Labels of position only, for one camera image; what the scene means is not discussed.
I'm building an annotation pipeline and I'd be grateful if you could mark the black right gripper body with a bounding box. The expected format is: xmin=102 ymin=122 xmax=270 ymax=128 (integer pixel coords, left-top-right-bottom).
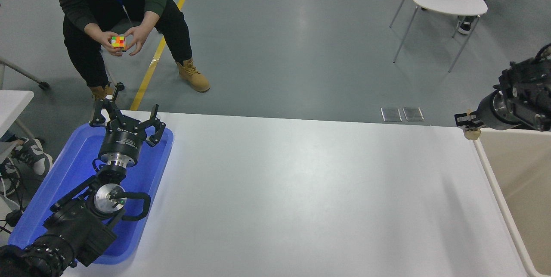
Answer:
xmin=475 ymin=90 xmax=498 ymax=130

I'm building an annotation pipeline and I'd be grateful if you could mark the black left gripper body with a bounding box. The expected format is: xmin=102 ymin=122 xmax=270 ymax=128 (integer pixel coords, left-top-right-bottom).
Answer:
xmin=98 ymin=124 xmax=149 ymax=165

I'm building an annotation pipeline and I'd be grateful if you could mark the tan paper ball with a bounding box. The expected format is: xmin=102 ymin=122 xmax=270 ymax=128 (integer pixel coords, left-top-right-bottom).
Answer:
xmin=463 ymin=111 xmax=482 ymax=141

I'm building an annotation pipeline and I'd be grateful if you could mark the person's right hand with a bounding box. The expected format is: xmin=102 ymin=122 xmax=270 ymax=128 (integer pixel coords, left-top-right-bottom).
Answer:
xmin=97 ymin=31 xmax=124 ymax=57

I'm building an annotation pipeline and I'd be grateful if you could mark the person's left hand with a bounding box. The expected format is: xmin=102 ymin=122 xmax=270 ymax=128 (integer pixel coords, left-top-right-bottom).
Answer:
xmin=124 ymin=25 xmax=149 ymax=57

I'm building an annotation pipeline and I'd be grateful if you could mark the black stool caster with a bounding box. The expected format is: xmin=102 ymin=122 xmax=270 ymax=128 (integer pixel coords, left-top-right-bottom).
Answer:
xmin=105 ymin=82 xmax=126 ymax=101

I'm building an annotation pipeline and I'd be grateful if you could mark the metal floor plate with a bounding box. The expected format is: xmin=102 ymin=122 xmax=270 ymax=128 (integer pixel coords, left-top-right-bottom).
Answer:
xmin=402 ymin=107 xmax=425 ymax=122
xmin=381 ymin=107 xmax=402 ymax=123

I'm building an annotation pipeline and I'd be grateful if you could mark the blue plastic tray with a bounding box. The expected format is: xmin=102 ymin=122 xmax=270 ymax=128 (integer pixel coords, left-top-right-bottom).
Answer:
xmin=8 ymin=122 xmax=174 ymax=265

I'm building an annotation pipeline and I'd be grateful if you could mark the large pale bin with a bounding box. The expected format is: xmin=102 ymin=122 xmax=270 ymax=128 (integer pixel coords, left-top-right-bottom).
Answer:
xmin=471 ymin=127 xmax=551 ymax=277

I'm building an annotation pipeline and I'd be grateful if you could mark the grey and white sneaker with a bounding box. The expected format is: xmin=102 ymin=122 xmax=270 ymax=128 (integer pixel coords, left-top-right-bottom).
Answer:
xmin=13 ymin=138 xmax=53 ymax=177

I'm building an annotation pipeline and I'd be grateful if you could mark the metal leg with caster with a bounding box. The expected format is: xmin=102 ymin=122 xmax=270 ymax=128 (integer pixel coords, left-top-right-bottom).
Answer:
xmin=0 ymin=56 xmax=50 ymax=90

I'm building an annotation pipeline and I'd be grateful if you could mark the small white table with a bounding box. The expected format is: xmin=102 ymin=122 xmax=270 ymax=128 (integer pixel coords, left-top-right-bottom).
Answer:
xmin=0 ymin=90 xmax=35 ymax=140

